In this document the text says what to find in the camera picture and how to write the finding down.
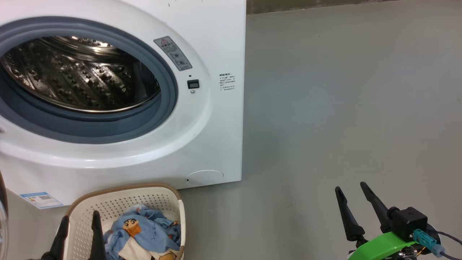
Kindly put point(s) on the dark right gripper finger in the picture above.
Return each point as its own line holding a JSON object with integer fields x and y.
{"x": 375, "y": 206}
{"x": 348, "y": 220}

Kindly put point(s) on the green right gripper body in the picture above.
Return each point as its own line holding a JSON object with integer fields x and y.
{"x": 379, "y": 247}

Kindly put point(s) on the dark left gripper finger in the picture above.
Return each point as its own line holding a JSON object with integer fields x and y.
{"x": 59, "y": 240}
{"x": 96, "y": 240}

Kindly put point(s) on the blue cartoon boy print garment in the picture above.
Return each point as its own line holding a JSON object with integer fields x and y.
{"x": 148, "y": 234}

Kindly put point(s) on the black round glass washer door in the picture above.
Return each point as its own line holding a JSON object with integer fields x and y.
{"x": 3, "y": 224}

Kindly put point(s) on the cream perforated laundry basket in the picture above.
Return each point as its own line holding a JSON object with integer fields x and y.
{"x": 115, "y": 206}

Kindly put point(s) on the white front-load washing machine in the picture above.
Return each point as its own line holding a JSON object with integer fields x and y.
{"x": 216, "y": 126}

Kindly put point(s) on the blue energy label sticker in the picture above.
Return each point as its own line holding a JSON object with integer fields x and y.
{"x": 41, "y": 199}

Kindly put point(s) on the grey warning label sticker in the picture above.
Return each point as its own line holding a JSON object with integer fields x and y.
{"x": 173, "y": 53}

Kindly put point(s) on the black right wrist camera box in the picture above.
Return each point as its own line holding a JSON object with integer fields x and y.
{"x": 409, "y": 222}

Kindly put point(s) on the teal right camera connector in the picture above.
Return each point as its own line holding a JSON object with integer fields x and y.
{"x": 426, "y": 242}

